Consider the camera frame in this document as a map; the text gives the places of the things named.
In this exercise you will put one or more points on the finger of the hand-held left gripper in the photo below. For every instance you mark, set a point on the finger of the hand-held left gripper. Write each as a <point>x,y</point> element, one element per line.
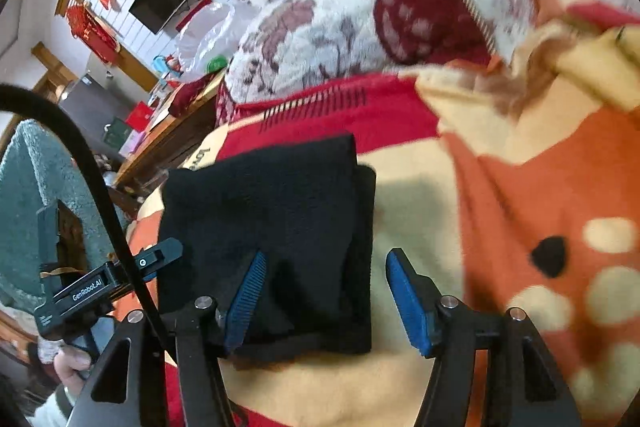
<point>160,253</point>

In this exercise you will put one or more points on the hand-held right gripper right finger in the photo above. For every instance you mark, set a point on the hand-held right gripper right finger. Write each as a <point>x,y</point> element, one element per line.
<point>410,302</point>

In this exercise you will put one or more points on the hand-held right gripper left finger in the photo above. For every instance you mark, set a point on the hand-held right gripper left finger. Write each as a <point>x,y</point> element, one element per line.
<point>245,297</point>

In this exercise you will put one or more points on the black pants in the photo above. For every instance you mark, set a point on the black pants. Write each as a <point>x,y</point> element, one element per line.
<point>280,227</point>

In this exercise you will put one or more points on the person's left forearm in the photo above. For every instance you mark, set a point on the person's left forearm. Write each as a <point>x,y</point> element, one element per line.
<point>50,412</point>

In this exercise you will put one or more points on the person's left hand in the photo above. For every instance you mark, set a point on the person's left hand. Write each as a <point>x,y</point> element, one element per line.
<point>72,364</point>

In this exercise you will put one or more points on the orange dotted printed blanket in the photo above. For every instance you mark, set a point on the orange dotted printed blanket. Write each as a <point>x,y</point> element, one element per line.
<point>425,217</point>

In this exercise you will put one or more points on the wooden cabinet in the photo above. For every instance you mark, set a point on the wooden cabinet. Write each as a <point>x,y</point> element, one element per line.
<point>165,147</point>

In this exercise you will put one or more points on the teal fleece jacket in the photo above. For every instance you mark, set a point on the teal fleece jacket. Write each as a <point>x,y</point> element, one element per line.
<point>30,187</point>

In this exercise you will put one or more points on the green box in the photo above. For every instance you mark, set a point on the green box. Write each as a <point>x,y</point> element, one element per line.
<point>117,132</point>

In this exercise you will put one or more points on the red box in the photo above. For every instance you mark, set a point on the red box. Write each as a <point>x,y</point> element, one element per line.
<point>141,117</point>

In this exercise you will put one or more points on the blue plastic toy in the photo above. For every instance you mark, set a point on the blue plastic toy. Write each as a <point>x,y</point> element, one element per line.
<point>161,64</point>

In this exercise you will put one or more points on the green ball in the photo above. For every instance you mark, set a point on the green ball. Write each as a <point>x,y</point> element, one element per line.
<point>217,64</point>

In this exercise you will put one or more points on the clear plastic bag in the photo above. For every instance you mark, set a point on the clear plastic bag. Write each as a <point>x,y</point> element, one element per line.
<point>210,37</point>

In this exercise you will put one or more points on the red hanging decoration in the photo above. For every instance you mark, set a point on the red hanging decoration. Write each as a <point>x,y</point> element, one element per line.
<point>92,29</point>

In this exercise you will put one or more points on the red white floral quilt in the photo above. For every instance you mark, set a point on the red white floral quilt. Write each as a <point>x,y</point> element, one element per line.
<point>320,32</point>

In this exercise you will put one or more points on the red wall poster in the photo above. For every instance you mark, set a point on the red wall poster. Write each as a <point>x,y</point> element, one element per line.
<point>192,14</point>

